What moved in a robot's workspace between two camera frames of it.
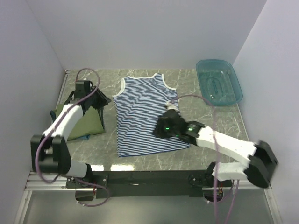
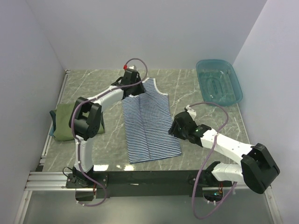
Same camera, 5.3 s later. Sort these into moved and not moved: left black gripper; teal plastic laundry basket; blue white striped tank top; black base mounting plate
Moved: left black gripper; blue white striped tank top
Not moved: teal plastic laundry basket; black base mounting plate
